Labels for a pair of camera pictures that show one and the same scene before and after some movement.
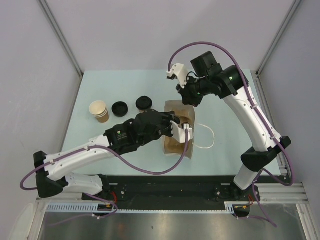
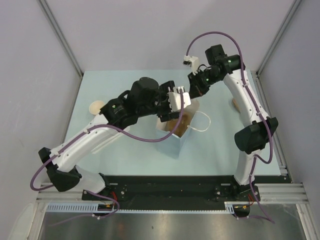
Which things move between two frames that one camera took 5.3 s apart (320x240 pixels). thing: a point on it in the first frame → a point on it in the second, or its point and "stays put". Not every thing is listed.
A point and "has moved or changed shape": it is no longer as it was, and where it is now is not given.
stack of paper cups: [99, 110] stays put
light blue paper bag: [204, 141] has moved or changed shape
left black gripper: [168, 117] → [167, 114]
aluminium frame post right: [289, 16] stays put
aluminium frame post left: [60, 35] stays put
